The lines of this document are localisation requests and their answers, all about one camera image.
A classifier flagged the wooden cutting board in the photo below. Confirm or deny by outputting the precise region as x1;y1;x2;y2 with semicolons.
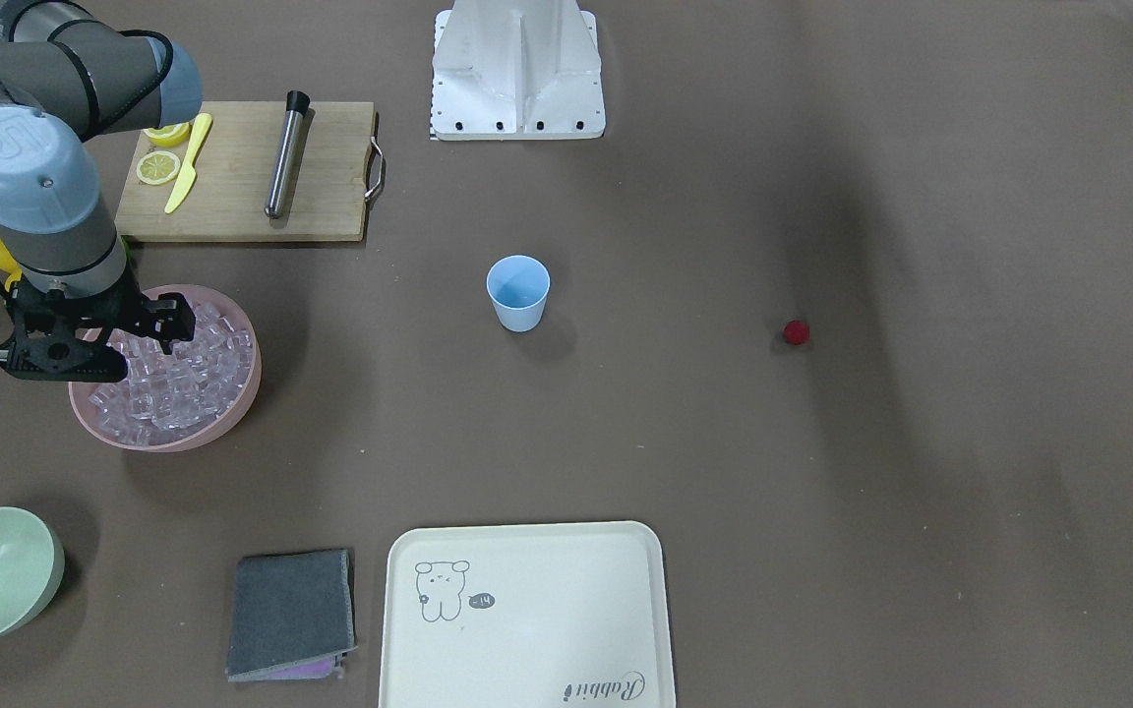
114;99;384;245

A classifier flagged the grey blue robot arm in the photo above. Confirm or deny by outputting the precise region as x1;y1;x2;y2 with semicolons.
0;1;203;383

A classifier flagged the lemon slice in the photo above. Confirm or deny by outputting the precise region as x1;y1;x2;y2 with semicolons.
140;122;191;148
135;150;184;187

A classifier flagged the steel muddler black tip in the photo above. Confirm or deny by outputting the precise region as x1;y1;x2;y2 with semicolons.
264;89;310;220

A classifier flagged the red strawberry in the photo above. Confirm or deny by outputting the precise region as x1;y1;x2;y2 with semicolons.
781;319;812;346

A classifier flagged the light blue cup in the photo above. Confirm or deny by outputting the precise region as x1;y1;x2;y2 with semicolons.
485;255;552;334

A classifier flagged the lemon slice upper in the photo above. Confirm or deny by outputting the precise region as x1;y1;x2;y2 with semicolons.
140;122;191;148

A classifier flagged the grey folded cloth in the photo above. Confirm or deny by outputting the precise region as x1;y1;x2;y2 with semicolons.
225;551;356;682

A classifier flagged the lemon slice lower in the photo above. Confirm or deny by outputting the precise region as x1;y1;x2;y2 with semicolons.
135;150;184;187

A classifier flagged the pink bowl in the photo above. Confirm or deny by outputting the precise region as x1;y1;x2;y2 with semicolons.
69;284;263;453

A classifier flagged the yellow lemon upper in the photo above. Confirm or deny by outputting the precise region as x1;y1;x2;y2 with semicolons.
0;238;23;292

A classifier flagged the clear ice cubes pile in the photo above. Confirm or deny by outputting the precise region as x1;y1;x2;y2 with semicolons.
88;297;256;446

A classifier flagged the cream rabbit tray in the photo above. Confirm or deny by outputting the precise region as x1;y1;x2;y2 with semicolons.
378;520;678;707

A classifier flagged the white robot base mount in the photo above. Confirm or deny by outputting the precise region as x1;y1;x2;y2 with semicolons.
429;1;607;140

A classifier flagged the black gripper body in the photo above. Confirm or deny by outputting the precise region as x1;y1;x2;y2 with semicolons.
5;278;195;383

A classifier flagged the yellow plastic knife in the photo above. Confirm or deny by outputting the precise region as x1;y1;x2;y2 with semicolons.
163;112;214;214

